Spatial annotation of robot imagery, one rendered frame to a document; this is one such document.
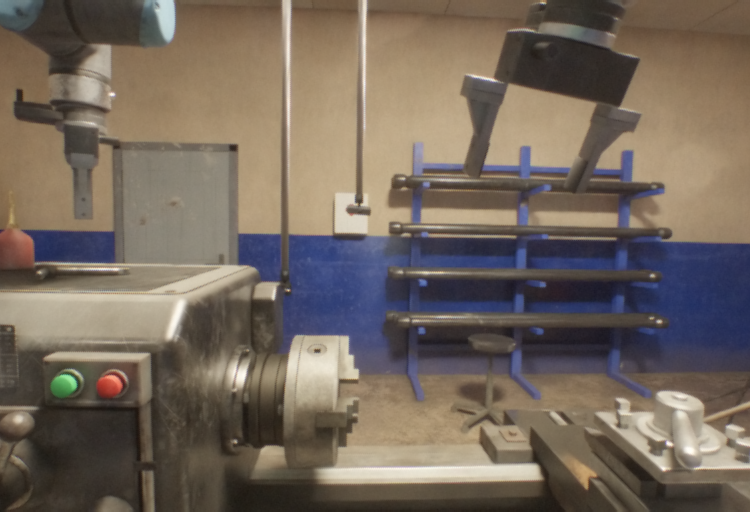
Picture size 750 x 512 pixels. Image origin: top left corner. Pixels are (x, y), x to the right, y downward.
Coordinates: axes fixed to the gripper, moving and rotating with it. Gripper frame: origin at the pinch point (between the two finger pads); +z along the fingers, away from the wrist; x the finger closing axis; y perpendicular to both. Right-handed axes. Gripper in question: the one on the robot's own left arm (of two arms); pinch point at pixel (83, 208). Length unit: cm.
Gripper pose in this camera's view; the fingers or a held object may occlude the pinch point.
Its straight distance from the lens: 87.5
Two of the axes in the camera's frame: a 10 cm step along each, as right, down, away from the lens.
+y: 8.1, -0.3, 5.9
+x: -5.9, -0.7, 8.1
